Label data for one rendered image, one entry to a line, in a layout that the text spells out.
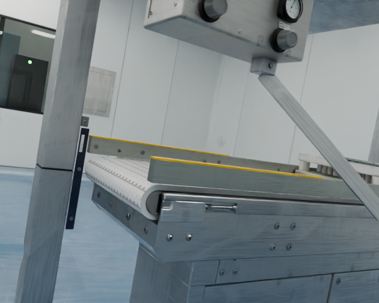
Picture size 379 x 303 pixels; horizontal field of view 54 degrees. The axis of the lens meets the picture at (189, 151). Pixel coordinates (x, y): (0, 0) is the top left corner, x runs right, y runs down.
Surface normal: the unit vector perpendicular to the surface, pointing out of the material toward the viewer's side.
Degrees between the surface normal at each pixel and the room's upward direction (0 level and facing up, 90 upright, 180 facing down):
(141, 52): 90
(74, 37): 90
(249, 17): 90
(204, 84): 90
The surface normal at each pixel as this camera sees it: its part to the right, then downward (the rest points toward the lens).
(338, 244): 0.53, 0.14
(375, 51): -0.85, -0.12
